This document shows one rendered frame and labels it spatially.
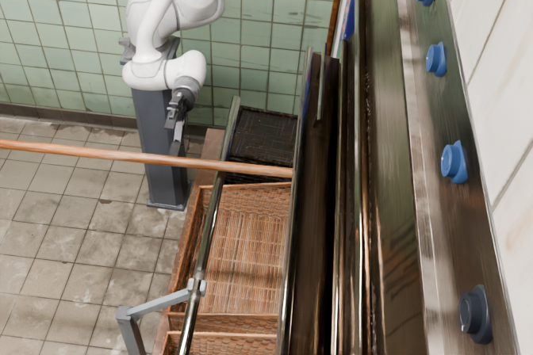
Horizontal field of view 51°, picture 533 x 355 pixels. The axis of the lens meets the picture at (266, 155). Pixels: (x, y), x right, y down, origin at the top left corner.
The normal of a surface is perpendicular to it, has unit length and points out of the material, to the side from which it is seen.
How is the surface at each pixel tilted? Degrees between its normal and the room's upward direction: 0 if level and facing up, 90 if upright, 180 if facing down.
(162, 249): 0
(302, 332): 9
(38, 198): 0
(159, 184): 90
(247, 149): 0
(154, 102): 90
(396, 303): 70
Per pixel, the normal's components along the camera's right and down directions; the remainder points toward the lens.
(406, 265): -0.92, -0.33
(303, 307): 0.21, -0.63
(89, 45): -0.11, 0.74
